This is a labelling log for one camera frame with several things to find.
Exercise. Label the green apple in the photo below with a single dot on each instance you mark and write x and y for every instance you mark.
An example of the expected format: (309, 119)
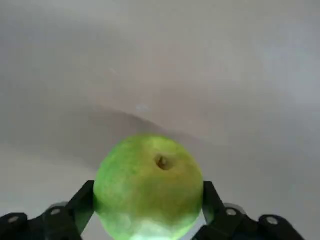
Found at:
(147, 195)

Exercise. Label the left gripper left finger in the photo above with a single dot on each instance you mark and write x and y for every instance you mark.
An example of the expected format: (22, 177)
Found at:
(55, 225)

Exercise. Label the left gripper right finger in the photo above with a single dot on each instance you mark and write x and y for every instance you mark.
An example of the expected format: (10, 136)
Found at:
(230, 227)

